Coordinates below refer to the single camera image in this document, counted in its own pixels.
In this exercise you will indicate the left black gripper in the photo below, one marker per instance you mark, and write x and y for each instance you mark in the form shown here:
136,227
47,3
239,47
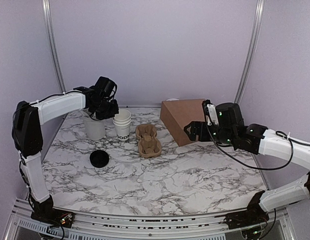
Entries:
114,110

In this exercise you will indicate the white round object behind box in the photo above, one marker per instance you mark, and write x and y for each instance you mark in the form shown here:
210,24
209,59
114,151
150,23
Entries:
172,99

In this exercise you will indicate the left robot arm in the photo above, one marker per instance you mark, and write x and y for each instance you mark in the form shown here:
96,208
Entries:
29,117

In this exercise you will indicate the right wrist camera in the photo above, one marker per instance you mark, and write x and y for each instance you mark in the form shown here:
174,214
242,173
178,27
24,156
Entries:
210,113

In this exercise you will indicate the left aluminium frame post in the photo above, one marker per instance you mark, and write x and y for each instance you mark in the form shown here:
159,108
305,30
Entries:
52,45

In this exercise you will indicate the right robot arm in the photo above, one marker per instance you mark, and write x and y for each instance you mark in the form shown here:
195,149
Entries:
224,125

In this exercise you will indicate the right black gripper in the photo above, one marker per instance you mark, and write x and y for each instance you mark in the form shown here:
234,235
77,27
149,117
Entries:
195,125

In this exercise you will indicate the aluminium frame post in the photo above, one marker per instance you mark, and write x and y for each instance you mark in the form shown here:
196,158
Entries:
251,50
52,45

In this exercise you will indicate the right aluminium frame post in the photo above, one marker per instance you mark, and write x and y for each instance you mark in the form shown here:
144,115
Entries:
251,50

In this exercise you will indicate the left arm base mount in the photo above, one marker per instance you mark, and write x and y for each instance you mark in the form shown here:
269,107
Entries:
50,215

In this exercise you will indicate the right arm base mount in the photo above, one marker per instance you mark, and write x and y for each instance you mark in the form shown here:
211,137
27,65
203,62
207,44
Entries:
253,214

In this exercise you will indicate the brown pulp cup carrier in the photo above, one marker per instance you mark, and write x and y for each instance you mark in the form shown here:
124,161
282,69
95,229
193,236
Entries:
148,144

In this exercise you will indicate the white ribbed utensil container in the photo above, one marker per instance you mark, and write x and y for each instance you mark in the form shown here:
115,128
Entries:
95,129

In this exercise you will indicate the brown cardboard box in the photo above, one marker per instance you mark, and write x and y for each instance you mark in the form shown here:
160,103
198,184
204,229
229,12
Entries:
176,114

